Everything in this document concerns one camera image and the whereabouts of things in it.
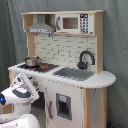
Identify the toy microwave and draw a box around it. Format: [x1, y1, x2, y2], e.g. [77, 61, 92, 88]
[56, 14, 93, 34]

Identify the black toy stovetop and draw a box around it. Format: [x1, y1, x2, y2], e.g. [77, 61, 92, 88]
[20, 63, 57, 73]

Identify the grey toy sink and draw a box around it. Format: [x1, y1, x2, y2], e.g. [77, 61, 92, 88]
[53, 67, 93, 81]

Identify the wooden toy kitchen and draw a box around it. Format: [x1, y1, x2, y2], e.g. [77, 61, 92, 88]
[9, 10, 116, 128]

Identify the grey range hood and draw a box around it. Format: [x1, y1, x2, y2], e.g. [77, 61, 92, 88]
[26, 15, 55, 34]

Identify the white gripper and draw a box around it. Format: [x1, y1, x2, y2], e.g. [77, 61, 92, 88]
[12, 73, 39, 102]

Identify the right oven knob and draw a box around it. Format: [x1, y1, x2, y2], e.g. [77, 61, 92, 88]
[32, 81, 38, 87]

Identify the silver toy pot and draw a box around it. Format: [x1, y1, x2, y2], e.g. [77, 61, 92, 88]
[25, 56, 41, 66]

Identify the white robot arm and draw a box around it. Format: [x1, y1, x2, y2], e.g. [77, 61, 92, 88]
[0, 73, 40, 128]

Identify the black toy faucet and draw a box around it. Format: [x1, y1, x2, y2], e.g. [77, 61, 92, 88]
[77, 50, 95, 70]

